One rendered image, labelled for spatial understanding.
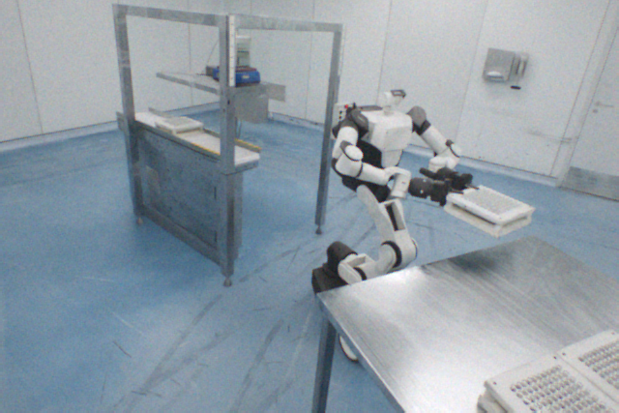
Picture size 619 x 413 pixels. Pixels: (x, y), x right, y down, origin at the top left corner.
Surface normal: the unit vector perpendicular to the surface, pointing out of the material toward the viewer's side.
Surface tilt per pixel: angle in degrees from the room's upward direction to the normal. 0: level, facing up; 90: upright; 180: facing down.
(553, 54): 90
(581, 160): 90
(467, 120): 90
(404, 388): 0
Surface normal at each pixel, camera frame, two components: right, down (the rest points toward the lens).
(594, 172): -0.52, 0.29
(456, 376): 0.08, -0.92
